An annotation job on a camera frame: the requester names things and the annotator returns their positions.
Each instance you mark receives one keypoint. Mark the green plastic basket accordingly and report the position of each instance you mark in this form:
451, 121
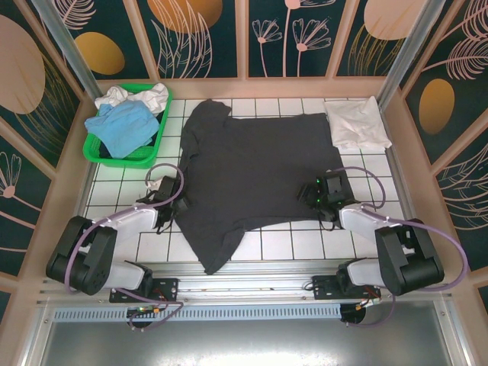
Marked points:
126, 162

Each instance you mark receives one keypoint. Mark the dark grey t-shirt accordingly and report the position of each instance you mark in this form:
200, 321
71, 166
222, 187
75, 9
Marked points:
248, 171

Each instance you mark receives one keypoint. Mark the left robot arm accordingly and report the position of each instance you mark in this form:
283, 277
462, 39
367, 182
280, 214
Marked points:
84, 259

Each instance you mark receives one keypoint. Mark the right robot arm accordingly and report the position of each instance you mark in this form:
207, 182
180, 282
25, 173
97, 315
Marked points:
411, 259

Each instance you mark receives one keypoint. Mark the folded white t-shirt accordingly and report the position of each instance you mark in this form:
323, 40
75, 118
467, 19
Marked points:
358, 124

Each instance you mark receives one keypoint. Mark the light blue t-shirt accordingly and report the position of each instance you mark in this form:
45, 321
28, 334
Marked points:
122, 127

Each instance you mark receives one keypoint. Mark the crumpled white t-shirt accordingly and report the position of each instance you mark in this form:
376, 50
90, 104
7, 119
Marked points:
154, 97

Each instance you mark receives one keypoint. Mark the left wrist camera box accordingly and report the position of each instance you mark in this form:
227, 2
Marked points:
167, 186

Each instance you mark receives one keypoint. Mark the aluminium side rail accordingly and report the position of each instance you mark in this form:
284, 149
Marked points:
87, 190
399, 171

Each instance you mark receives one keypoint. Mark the aluminium front rail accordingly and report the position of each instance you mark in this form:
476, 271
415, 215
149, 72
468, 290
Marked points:
244, 284

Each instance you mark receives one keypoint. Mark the aluminium corner post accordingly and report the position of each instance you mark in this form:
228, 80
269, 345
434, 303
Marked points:
405, 57
74, 61

